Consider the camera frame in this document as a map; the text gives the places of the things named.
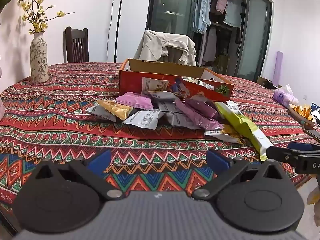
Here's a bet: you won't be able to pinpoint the wooden bowl of chips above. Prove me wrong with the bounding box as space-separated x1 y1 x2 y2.
287 104 317 125

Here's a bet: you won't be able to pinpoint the brown cardboard carton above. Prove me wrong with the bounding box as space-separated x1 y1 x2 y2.
257 76 277 89

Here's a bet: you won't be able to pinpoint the pile of snack packets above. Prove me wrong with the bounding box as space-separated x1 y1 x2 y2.
86 76 248 144

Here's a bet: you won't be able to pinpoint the black framed glass door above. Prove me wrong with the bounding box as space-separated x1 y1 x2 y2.
147 0 273 83

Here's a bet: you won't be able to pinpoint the yellow flower branches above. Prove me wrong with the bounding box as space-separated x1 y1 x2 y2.
19 0 75 34

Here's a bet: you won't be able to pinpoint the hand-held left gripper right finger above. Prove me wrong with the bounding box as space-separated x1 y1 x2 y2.
192 149 288 201

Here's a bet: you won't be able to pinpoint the pink hanging garment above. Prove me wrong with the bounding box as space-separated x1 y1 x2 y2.
215 0 228 14

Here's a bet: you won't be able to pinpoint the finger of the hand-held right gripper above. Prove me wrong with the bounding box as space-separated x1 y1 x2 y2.
287 142 320 153
266 146 301 162

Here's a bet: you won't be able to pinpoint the purple yoga mat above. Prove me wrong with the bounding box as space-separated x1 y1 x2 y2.
272 51 283 87

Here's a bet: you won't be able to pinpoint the studio light on stand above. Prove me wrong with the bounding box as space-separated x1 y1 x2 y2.
114 0 125 62

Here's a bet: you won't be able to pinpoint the dark wooden chair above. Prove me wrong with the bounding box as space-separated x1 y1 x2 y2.
63 26 90 63

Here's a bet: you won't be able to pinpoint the brown wooden chair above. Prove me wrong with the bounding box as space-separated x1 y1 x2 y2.
166 46 185 63

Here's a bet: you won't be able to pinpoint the mauve hanging clothes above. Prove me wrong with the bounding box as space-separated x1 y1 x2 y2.
200 27 218 63

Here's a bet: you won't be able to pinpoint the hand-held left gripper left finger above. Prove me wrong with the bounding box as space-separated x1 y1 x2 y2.
32 149 123 201

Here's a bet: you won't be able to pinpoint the purple tissue pack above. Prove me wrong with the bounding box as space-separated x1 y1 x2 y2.
272 84 299 108

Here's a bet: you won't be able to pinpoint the beige jacket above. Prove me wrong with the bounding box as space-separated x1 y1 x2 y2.
134 30 197 67

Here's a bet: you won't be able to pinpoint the orange cardboard box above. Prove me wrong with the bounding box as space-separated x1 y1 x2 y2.
119 58 235 102

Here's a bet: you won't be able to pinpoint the floral ceramic vase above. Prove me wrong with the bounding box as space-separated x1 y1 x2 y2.
30 32 49 84

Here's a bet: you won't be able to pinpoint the person's right forearm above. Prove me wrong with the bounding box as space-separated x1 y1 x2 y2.
306 181 320 205

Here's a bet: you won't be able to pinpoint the blue white package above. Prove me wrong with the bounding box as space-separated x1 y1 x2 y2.
311 102 320 124

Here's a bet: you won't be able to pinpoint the pale blue hanging top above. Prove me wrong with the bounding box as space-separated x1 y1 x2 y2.
224 0 243 28

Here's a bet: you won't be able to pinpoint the patterned red tablecloth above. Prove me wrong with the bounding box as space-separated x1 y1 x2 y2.
0 62 320 213

